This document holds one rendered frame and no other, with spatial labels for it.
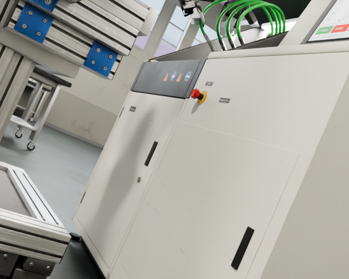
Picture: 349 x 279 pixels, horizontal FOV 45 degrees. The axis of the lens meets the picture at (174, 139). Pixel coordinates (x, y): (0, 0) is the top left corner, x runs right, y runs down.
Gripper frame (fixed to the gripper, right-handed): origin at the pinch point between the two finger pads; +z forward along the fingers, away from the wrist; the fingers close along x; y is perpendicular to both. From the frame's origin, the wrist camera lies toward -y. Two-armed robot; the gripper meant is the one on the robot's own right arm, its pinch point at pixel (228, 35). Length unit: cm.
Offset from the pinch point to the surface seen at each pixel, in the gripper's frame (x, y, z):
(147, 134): 13, 22, 58
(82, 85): -830, -115, 1
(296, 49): 84, 22, 22
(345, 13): 62, -7, -7
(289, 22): -2.3, -29.2, -23.3
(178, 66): 12.9, 21.8, 26.5
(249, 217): 94, 22, 67
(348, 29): 68, -5, 0
